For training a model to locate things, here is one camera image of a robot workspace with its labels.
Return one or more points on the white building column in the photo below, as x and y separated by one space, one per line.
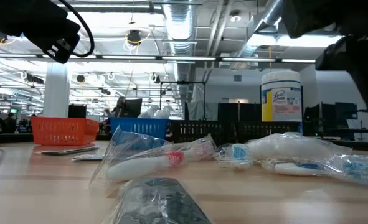
56 93

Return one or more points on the orange plastic basket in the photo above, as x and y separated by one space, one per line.
62 130

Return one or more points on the black desk monitor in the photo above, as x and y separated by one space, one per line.
345 111

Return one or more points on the bag of white cotton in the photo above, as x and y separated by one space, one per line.
165 112
149 112

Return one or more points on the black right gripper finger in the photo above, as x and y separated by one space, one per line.
364 62

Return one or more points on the overhead light strip bar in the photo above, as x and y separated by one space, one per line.
183 58

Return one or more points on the dark grey partition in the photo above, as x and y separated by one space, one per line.
233 112

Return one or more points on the person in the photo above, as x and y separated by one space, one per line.
10 123

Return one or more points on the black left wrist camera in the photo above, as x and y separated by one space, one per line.
63 40

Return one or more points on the bagged white blue toothbrush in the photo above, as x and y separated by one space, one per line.
292 169

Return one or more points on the bagged red white toothbrush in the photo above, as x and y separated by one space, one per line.
140 166

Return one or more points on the blue plastic basket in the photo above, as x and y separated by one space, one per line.
140 127

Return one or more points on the black aluminium table frame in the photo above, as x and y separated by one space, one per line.
358 145

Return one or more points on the bagged grey comb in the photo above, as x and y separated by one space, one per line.
68 151

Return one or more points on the silver ventilation duct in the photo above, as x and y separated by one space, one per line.
264 18
180 25

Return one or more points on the black monitor back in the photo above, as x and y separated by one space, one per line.
77 111

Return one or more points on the Lysol wipes canister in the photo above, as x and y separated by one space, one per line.
281 99

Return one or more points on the small bagged blue floss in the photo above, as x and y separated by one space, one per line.
239 152

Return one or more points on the bag of cotton swabs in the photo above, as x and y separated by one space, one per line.
289 147

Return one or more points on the black computer monitor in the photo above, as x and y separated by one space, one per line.
130 108

